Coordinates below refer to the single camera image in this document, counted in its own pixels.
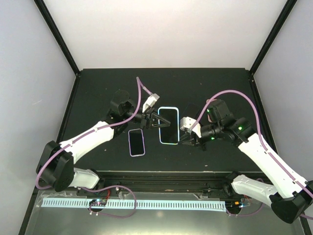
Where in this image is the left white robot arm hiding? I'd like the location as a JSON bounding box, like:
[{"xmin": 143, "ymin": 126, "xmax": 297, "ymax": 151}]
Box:
[{"xmin": 36, "ymin": 90, "xmax": 170, "ymax": 195}]

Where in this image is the phone in lilac case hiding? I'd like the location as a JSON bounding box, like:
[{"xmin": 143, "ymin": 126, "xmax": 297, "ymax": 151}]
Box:
[{"xmin": 128, "ymin": 129, "xmax": 146, "ymax": 157}]

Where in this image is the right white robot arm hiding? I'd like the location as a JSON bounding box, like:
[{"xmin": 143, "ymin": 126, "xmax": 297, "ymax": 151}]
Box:
[{"xmin": 180, "ymin": 99, "xmax": 313, "ymax": 224}]

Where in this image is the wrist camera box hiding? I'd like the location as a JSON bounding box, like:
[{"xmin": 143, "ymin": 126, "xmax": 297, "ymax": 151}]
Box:
[
  {"xmin": 142, "ymin": 94, "xmax": 159, "ymax": 113},
  {"xmin": 179, "ymin": 117, "xmax": 202, "ymax": 138}
]

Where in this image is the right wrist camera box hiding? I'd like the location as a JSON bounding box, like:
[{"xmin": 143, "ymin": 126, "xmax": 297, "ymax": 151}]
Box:
[{"xmin": 179, "ymin": 117, "xmax": 202, "ymax": 138}]

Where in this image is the pink phone case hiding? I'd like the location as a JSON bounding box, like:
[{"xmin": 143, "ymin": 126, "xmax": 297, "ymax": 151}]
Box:
[{"xmin": 206, "ymin": 99, "xmax": 216, "ymax": 123}]

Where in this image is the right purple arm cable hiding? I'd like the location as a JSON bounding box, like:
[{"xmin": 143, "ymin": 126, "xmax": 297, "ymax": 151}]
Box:
[{"xmin": 190, "ymin": 89, "xmax": 313, "ymax": 220}]

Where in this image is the white slotted cable duct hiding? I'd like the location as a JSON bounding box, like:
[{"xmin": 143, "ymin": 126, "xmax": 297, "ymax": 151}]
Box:
[{"xmin": 41, "ymin": 198, "xmax": 226, "ymax": 212}]

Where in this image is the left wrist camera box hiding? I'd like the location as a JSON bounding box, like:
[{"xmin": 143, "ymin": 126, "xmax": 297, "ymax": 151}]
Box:
[{"xmin": 142, "ymin": 94, "xmax": 159, "ymax": 113}]

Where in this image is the right small circuit board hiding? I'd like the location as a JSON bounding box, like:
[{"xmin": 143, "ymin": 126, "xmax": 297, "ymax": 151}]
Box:
[{"xmin": 227, "ymin": 201, "xmax": 251, "ymax": 209}]

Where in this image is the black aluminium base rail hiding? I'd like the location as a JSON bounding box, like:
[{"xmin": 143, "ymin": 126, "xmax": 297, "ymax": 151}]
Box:
[{"xmin": 93, "ymin": 171, "xmax": 241, "ymax": 199}]

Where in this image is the left small circuit board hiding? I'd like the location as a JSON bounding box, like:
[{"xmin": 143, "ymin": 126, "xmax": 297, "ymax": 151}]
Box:
[{"xmin": 89, "ymin": 199, "xmax": 107, "ymax": 207}]

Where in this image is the left black frame post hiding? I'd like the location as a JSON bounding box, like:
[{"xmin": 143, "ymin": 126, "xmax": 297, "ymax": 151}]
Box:
[{"xmin": 34, "ymin": 0, "xmax": 80, "ymax": 76}]

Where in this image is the right black frame post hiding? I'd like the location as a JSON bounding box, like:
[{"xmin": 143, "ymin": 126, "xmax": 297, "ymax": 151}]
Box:
[{"xmin": 249, "ymin": 0, "xmax": 297, "ymax": 75}]

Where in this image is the small circuit board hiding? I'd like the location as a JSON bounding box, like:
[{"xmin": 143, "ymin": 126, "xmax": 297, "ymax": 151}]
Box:
[
  {"xmin": 89, "ymin": 199, "xmax": 107, "ymax": 207},
  {"xmin": 227, "ymin": 201, "xmax": 251, "ymax": 209}
]

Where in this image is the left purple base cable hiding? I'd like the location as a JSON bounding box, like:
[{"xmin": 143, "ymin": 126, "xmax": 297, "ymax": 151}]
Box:
[{"xmin": 78, "ymin": 185, "xmax": 137, "ymax": 219}]

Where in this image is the black frame post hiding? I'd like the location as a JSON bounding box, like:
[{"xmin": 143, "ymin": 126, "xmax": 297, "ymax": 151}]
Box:
[
  {"xmin": 34, "ymin": 0, "xmax": 80, "ymax": 76},
  {"xmin": 249, "ymin": 0, "xmax": 297, "ymax": 75}
]

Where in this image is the phone in black case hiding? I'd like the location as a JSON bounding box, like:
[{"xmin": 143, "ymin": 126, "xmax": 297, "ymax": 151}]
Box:
[{"xmin": 132, "ymin": 116, "xmax": 142, "ymax": 123}]

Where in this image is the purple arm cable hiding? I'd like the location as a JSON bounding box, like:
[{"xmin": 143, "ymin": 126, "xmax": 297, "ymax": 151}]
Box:
[
  {"xmin": 190, "ymin": 89, "xmax": 313, "ymax": 220},
  {"xmin": 35, "ymin": 76, "xmax": 154, "ymax": 190}
]

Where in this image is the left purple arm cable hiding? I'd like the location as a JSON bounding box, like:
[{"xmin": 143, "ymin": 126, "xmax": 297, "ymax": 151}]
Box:
[{"xmin": 35, "ymin": 76, "xmax": 154, "ymax": 190}]

